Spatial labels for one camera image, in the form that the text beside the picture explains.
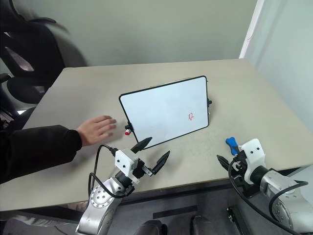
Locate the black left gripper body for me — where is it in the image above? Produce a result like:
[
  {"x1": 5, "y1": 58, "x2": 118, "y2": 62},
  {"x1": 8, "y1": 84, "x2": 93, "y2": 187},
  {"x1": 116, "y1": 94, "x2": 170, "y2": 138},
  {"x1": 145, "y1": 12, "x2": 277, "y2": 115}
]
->
[{"x1": 131, "y1": 158, "x2": 155, "y2": 185}]

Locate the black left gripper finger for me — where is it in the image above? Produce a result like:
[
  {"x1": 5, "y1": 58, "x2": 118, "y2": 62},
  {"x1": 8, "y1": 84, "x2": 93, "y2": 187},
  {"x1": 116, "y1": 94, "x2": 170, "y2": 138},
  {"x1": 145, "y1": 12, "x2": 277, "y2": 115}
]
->
[
  {"x1": 152, "y1": 150, "x2": 171, "y2": 176},
  {"x1": 130, "y1": 137, "x2": 153, "y2": 155}
]

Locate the black metal bracket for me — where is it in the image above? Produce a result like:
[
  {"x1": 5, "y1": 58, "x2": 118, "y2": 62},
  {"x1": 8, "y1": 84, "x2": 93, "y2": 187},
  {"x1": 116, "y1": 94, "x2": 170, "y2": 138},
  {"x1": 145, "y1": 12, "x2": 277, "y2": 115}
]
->
[{"x1": 225, "y1": 205, "x2": 248, "y2": 235}]

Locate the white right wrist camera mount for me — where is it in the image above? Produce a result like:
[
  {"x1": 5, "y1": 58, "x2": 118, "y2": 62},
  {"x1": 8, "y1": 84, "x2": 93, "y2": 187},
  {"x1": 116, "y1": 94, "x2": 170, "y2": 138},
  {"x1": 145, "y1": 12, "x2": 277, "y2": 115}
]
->
[{"x1": 240, "y1": 138, "x2": 267, "y2": 185}]

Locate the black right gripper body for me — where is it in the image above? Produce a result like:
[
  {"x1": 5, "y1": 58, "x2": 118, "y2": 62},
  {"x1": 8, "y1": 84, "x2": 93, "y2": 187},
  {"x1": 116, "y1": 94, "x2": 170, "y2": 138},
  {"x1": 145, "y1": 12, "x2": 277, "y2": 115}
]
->
[{"x1": 229, "y1": 150, "x2": 260, "y2": 198}]

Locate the black framed whiteboard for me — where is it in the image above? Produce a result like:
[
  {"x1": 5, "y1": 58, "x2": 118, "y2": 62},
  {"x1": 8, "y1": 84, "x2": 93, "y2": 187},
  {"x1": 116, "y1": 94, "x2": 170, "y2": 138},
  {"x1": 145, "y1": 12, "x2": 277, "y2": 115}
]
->
[{"x1": 118, "y1": 75, "x2": 213, "y2": 150}]

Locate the black office chair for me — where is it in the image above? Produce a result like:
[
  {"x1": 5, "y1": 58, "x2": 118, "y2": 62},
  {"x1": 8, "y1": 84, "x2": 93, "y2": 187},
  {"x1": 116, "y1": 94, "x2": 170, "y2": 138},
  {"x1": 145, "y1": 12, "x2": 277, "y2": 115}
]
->
[{"x1": 0, "y1": 0, "x2": 88, "y2": 120}]

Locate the white window frame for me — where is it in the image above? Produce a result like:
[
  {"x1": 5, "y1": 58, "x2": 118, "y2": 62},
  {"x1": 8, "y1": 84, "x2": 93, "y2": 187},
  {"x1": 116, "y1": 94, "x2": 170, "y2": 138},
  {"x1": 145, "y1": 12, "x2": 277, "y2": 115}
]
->
[{"x1": 239, "y1": 0, "x2": 265, "y2": 59}]

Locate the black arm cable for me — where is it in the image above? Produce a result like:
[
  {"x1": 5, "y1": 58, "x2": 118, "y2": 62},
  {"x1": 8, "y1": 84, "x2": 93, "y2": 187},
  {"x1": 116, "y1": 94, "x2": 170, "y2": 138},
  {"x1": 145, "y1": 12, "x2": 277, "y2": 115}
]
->
[
  {"x1": 228, "y1": 158, "x2": 309, "y2": 235},
  {"x1": 88, "y1": 144, "x2": 129, "y2": 199}
]

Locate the dark rounded shape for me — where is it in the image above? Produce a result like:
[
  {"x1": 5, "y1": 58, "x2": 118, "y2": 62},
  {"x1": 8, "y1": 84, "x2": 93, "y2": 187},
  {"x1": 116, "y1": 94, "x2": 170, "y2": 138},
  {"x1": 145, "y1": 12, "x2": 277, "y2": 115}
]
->
[{"x1": 136, "y1": 219, "x2": 168, "y2": 235}]

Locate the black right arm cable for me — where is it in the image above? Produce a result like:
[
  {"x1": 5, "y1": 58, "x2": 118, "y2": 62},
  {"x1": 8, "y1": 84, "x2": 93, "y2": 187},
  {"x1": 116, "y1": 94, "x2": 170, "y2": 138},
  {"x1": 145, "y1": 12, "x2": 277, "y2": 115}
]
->
[{"x1": 228, "y1": 158, "x2": 309, "y2": 235}]

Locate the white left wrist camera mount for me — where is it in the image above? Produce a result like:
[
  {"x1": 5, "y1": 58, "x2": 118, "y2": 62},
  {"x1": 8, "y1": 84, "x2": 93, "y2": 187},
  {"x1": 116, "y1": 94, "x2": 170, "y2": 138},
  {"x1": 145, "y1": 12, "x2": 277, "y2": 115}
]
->
[{"x1": 114, "y1": 148, "x2": 138, "y2": 185}]

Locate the blue plastic bone-shaped object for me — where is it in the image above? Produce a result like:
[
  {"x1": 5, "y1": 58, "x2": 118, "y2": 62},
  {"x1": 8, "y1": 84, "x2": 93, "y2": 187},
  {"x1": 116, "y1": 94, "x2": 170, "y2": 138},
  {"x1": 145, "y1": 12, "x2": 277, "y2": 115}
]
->
[{"x1": 224, "y1": 137, "x2": 240, "y2": 156}]

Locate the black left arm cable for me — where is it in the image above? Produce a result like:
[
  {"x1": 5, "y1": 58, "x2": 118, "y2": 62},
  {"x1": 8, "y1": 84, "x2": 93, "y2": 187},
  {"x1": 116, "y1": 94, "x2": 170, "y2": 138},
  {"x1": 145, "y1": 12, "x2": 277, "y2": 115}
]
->
[{"x1": 88, "y1": 144, "x2": 129, "y2": 199}]

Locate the person's bare hand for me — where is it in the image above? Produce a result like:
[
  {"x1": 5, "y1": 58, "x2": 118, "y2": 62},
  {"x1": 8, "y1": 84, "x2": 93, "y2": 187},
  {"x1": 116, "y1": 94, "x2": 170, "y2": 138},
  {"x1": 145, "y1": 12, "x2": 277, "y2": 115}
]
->
[{"x1": 76, "y1": 115, "x2": 117, "y2": 147}]

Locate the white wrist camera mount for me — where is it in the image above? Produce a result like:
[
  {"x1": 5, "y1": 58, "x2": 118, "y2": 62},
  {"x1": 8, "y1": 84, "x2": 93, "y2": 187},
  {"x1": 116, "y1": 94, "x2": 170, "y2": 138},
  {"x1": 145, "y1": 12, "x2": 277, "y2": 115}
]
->
[
  {"x1": 240, "y1": 138, "x2": 267, "y2": 185},
  {"x1": 114, "y1": 148, "x2": 138, "y2": 185}
]

